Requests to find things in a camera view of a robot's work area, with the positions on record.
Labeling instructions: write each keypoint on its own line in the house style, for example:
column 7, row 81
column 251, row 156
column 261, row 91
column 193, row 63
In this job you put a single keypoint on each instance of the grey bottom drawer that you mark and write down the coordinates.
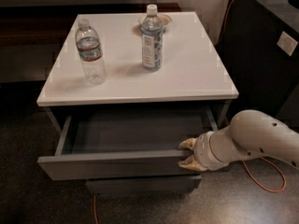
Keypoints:
column 180, row 183

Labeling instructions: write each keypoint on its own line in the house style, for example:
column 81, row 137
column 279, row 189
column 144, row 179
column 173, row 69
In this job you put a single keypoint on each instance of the clear red label water bottle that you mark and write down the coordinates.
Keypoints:
column 90, row 53

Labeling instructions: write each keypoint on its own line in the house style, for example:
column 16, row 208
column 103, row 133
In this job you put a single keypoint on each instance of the white topped grey drawer cabinet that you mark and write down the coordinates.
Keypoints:
column 191, row 75

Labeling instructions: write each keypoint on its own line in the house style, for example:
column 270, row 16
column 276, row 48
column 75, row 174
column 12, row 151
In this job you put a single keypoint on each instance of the small white bowl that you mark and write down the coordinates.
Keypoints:
column 165, row 19

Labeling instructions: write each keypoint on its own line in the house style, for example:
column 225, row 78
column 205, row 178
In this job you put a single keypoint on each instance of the dark wooden bench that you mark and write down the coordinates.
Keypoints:
column 41, row 25

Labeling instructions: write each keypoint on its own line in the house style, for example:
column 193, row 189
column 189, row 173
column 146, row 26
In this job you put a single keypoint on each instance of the grey drawer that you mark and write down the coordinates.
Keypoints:
column 126, row 144
column 180, row 183

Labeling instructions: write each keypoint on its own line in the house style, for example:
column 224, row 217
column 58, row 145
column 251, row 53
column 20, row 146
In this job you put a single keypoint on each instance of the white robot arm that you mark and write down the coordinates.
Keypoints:
column 251, row 134

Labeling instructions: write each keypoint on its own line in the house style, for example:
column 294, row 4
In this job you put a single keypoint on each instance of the white wall outlet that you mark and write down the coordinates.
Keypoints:
column 288, row 44

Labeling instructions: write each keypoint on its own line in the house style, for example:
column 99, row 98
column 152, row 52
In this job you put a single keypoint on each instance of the grey top drawer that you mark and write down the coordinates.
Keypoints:
column 126, row 144

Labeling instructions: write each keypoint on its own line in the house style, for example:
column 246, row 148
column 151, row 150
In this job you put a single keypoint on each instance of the dark counter cabinet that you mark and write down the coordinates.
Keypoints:
column 265, row 74

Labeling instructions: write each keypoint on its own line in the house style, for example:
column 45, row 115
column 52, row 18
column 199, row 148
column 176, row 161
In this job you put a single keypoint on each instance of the blue label plastic bottle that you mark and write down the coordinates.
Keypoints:
column 152, row 39

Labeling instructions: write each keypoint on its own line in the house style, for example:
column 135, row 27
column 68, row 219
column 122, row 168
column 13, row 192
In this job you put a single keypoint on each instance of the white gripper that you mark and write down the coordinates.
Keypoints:
column 203, row 151

